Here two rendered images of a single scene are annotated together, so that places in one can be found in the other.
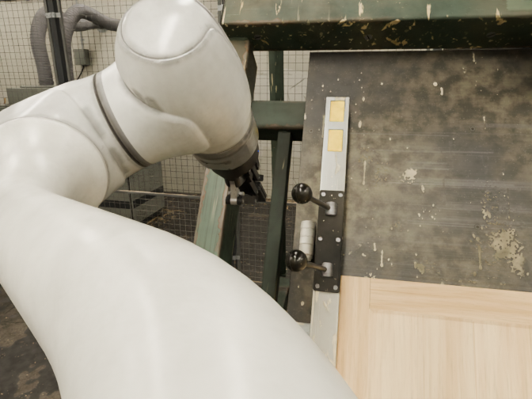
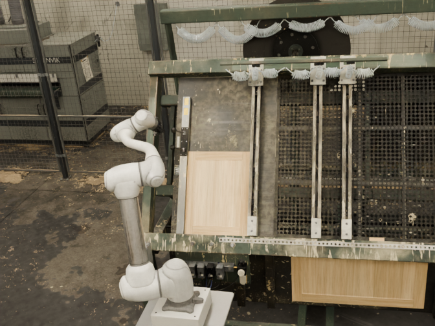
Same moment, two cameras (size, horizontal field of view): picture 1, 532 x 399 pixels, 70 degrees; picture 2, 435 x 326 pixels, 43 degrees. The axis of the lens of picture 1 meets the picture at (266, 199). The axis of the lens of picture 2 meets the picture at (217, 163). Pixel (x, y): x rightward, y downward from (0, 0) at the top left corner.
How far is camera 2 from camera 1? 3.05 m
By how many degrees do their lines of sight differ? 8
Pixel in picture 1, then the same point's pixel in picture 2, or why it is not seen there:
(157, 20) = (140, 115)
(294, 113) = (175, 99)
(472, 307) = (221, 156)
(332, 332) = (185, 165)
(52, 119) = (127, 128)
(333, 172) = (185, 121)
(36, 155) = (127, 134)
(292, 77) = not seen: outside the picture
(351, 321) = (191, 163)
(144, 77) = (139, 122)
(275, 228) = (171, 139)
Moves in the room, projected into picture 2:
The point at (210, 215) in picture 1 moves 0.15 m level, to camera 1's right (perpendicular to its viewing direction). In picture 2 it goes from (149, 136) to (171, 135)
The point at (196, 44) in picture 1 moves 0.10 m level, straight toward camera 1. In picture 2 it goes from (145, 118) to (146, 123)
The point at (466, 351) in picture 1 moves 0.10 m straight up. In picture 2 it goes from (219, 167) to (218, 154)
